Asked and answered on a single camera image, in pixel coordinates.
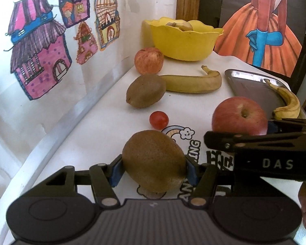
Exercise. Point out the yellow plastic bowl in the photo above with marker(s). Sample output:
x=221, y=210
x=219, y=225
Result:
x=183, y=46

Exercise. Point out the red cherry tomato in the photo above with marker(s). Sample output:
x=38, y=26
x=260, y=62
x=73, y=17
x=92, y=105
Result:
x=158, y=120

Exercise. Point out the spotted yellow banana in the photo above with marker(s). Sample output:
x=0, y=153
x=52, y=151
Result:
x=290, y=102

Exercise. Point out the colourful houses wall poster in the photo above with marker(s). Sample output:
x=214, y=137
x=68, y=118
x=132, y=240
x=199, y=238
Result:
x=40, y=56

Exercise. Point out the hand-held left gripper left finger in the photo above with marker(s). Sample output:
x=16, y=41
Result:
x=116, y=171

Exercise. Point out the small red apple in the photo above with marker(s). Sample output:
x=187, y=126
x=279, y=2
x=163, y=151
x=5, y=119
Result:
x=149, y=61

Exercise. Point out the large red apple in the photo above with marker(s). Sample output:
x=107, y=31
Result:
x=234, y=114

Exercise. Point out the metal tray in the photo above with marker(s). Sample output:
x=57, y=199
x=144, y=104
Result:
x=252, y=89

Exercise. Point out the white printed table cloth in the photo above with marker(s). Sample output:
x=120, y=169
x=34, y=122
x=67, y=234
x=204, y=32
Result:
x=112, y=122

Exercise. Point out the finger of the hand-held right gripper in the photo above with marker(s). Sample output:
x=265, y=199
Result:
x=290, y=125
x=232, y=141

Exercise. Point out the small brown fruit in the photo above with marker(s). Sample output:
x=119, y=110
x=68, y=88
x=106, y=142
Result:
x=170, y=24

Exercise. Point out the round brown fruit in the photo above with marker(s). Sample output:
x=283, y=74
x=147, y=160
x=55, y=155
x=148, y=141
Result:
x=184, y=26

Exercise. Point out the orange dress wall poster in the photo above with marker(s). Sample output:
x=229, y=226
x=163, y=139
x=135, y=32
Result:
x=244, y=30

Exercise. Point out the brown kiwi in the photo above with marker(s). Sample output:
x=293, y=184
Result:
x=145, y=91
x=153, y=160

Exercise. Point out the curved yellow banana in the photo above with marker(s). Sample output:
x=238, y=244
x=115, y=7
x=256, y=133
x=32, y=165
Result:
x=191, y=84

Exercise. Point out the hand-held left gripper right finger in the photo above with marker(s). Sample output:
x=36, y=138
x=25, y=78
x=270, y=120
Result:
x=191, y=171

